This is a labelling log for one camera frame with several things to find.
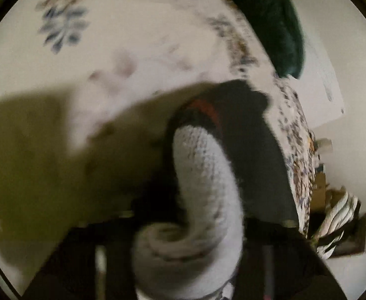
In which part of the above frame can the black white red knit garment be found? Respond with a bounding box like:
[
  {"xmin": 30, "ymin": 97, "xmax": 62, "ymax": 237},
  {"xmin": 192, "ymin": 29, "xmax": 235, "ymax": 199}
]
[{"xmin": 133, "ymin": 80, "xmax": 299, "ymax": 299}]

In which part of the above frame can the striped clothes pile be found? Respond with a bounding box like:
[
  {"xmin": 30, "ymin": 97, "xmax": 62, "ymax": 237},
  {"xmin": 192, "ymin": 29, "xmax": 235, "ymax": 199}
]
[{"xmin": 310, "ymin": 187, "xmax": 361, "ymax": 260}]

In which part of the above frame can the cardboard box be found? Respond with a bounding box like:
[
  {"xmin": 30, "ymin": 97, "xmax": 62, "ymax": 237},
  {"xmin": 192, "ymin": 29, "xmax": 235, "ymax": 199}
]
[{"xmin": 310, "ymin": 172, "xmax": 346, "ymax": 213}]

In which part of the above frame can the floral fleece bed blanket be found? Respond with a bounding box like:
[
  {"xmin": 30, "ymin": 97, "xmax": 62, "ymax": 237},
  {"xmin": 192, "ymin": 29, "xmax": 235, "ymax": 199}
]
[{"xmin": 0, "ymin": 0, "xmax": 315, "ymax": 288}]

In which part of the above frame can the dark green pillow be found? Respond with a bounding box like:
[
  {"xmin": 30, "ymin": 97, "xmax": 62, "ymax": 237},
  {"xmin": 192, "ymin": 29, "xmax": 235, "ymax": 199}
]
[{"xmin": 231, "ymin": 0, "xmax": 305, "ymax": 79}]

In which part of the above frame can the white wall panel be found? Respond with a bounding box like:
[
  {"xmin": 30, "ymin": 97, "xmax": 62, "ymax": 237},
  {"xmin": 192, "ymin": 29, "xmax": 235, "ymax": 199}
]
[{"xmin": 291, "ymin": 32, "xmax": 345, "ymax": 128}]

